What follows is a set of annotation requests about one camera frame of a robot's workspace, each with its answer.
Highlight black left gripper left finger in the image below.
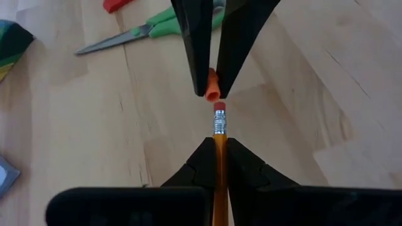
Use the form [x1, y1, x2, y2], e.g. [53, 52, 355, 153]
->
[45, 136, 218, 226]

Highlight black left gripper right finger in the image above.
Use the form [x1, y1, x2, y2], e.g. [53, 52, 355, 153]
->
[225, 137, 402, 226]

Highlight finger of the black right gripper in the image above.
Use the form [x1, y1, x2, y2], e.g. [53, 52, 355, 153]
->
[215, 0, 282, 99]
[171, 0, 215, 97]

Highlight green handled scissors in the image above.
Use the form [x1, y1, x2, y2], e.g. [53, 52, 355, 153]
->
[74, 5, 227, 57]

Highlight orange pencil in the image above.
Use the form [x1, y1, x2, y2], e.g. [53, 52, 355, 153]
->
[212, 100, 229, 226]

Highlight orange pencil cap eraser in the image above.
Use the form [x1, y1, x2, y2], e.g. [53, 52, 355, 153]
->
[204, 67, 221, 103]

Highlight red eraser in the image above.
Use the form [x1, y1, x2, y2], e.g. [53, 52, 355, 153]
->
[102, 0, 134, 14]

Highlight yellow green crayon box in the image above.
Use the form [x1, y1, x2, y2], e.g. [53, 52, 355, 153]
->
[0, 19, 35, 83]

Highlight pale blue sticky note pad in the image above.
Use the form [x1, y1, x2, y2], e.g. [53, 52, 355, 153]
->
[0, 154, 21, 199]

